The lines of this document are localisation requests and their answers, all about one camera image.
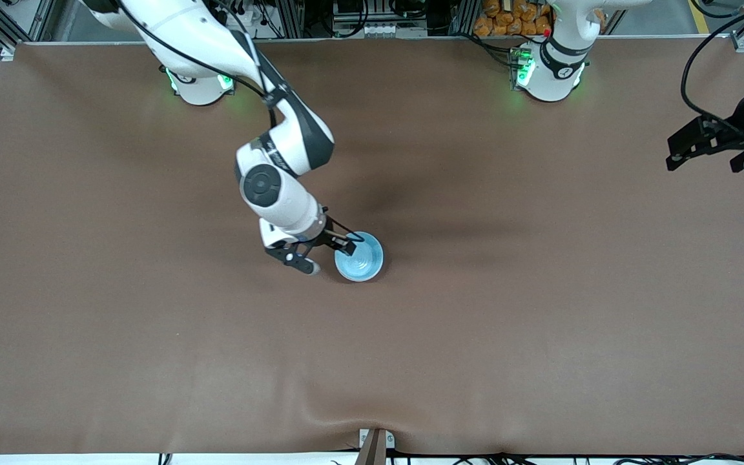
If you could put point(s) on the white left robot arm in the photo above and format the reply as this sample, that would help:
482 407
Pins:
549 84

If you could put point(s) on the white terminal strip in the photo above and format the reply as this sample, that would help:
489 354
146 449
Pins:
391 30

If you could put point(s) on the brown table cover mat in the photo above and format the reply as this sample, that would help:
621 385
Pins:
372 361

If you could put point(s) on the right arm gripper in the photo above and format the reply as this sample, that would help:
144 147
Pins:
328 237

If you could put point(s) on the light blue plastic bowl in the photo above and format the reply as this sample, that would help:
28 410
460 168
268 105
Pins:
360 258

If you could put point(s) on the white power strip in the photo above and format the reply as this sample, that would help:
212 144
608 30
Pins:
243 16

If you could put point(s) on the orange snack pile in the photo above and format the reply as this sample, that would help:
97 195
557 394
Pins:
507 18

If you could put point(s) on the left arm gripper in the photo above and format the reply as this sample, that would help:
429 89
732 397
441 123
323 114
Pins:
737 126

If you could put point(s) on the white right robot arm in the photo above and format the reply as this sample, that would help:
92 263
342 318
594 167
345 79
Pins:
281 194

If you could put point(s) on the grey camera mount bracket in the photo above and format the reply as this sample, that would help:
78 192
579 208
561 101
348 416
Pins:
375 445

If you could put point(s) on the aluminium frame post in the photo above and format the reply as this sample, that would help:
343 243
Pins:
465 16
293 16

